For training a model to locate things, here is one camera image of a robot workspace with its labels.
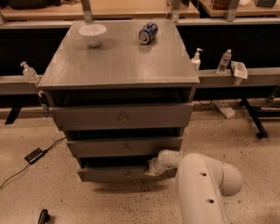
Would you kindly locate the grey bottom drawer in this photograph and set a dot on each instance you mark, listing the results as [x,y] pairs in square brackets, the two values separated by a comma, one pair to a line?
[106,169]

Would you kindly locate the black object on floor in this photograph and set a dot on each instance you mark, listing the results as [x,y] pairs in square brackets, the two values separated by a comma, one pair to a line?
[44,217]

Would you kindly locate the crumpled paper packet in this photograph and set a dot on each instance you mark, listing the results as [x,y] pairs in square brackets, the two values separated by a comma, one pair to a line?
[239,69]

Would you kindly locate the grey middle drawer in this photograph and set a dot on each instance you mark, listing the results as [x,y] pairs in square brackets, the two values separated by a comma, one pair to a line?
[123,146]

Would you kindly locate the clear plastic water bottle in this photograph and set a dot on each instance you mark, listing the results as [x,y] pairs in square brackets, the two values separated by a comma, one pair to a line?
[224,61]

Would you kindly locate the grey metal rail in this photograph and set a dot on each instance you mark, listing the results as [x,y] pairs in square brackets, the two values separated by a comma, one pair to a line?
[267,76]

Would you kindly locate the black power adapter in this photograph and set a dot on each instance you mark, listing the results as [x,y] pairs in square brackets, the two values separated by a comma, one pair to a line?
[32,157]

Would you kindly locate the grey drawer cabinet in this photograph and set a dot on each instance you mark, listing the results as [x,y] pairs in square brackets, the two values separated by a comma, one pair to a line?
[120,71]

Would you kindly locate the blue soda can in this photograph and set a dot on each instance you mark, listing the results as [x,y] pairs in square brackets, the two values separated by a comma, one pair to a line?
[148,33]

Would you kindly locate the grey top drawer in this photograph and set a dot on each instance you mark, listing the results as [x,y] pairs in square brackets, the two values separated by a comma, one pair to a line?
[118,117]

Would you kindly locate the clear left pump bottle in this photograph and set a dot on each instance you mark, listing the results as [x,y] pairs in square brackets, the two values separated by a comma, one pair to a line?
[29,73]

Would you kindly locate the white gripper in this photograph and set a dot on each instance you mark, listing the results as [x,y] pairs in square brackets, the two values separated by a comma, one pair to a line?
[157,167]

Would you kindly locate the white ceramic bowl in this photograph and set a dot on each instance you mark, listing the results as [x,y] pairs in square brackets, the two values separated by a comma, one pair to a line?
[93,34]

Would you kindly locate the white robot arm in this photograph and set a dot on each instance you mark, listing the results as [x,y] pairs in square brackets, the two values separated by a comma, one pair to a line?
[202,182]

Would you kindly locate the grey drawer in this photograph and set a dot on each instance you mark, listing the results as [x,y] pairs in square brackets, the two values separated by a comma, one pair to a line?
[123,146]
[118,117]
[106,169]

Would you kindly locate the white power strip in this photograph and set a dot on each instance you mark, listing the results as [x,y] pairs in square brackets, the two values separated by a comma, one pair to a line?
[225,109]

